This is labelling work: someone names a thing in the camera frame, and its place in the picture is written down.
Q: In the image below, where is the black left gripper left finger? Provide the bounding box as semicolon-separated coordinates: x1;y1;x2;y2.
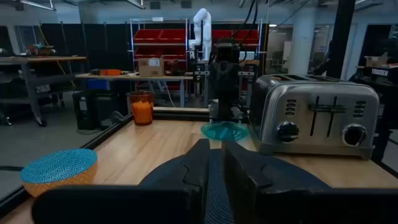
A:
32;139;211;224

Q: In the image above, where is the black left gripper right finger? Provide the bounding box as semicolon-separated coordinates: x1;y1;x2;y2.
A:
222;141;398;224

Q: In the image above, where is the teal translucent plate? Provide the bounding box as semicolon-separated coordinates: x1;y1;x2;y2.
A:
200;121;250;142

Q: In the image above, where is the orange bowl with blue inside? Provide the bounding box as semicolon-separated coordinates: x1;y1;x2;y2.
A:
20;148;99;197

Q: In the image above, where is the orange cup with juice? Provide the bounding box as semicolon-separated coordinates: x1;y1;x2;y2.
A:
129;90;155;126

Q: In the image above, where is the cardboard box with label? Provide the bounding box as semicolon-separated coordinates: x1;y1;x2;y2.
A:
137;57;165;77

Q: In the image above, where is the white building column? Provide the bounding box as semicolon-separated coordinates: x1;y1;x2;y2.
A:
287;12;317;76

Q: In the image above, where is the shelf with red bins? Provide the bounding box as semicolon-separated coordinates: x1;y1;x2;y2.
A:
129;18;264;94

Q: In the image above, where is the stainless steel four-slot toaster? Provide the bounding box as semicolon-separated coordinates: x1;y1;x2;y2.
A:
249;73;381;160

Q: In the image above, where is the black cabinet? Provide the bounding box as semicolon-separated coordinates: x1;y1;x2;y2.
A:
72;90;121;131

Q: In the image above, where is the wooden top work table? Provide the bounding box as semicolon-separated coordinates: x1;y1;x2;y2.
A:
75;72;194;108

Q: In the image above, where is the orange tool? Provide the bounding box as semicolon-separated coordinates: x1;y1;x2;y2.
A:
99;68;123;77

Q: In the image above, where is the blue storage bin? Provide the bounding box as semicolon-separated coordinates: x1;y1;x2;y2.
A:
86;79;110;91

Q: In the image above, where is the plain cardboard box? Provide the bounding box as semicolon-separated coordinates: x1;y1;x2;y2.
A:
364;55;390;68

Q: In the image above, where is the black case with Trossen print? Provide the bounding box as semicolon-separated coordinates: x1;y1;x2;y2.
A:
357;65;398;94

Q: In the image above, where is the grey workbench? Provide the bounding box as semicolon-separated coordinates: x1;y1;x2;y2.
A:
0;55;88;127

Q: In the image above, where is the black rig post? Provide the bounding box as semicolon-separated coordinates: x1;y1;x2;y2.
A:
325;0;356;79

